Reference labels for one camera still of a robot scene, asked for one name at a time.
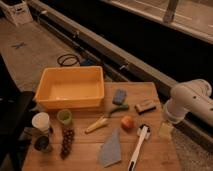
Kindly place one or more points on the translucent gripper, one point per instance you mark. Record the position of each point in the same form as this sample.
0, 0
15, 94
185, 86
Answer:
165, 130

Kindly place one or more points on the white black dish brush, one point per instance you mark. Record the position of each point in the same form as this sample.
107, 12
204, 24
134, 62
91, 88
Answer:
143, 133

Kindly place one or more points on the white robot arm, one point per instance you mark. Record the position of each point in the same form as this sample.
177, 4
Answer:
190, 96

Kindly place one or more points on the yellow plastic tray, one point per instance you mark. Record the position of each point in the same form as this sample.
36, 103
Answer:
71, 87

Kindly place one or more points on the brown black eraser block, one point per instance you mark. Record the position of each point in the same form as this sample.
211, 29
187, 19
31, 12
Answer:
145, 106

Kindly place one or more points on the toy peach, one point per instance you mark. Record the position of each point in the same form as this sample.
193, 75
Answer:
127, 123

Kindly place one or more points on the blue sponge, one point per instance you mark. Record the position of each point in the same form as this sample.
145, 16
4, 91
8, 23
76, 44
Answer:
119, 97

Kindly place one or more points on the blue cloth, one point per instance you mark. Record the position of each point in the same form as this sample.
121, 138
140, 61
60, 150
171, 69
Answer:
110, 151

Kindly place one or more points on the toy corn cob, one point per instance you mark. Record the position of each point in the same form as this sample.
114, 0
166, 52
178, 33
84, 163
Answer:
103, 120

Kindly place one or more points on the purple toy grapes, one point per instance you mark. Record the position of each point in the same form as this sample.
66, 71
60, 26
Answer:
68, 137

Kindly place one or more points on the green plastic cup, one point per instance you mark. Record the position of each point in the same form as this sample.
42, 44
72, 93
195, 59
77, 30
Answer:
64, 116

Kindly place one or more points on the dark metal can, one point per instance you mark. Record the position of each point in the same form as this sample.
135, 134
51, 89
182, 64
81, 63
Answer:
42, 144

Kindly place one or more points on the white paper cup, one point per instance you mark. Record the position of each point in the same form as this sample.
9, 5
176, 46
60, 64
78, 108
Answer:
41, 121

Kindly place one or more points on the black chair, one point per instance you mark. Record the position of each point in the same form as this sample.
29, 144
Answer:
15, 113

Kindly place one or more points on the white storage box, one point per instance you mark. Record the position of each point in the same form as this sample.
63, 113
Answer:
17, 14

